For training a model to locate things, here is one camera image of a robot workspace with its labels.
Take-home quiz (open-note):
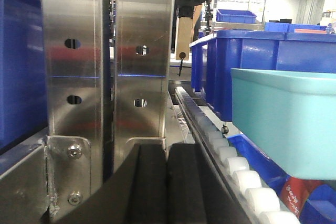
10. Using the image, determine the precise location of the blue crate far left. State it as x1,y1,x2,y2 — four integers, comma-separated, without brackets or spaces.
1,0,47,153

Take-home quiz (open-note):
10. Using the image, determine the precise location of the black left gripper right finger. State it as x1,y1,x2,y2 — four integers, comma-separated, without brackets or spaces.
167,143,250,223

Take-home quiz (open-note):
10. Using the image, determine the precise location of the blue crate below with packages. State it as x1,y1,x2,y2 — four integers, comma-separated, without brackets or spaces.
228,134,335,223

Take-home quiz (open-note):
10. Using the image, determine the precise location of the blue crate on middle shelf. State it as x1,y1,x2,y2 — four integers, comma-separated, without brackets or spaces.
216,9,257,24

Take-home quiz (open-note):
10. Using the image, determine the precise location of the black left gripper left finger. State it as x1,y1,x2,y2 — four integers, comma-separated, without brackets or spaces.
57,144,167,223

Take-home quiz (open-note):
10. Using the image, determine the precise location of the white roller conveyor track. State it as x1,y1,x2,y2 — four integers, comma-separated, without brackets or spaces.
175,87,299,223

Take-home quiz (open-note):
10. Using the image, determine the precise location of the large blue crate on rollers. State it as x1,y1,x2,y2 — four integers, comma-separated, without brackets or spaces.
191,30,335,121

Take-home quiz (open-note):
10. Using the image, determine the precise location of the light teal plastic bin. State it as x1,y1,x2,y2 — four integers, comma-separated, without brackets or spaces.
231,68,335,180

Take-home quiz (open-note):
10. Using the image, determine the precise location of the red snack package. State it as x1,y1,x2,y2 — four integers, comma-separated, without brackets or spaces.
280,177,323,218

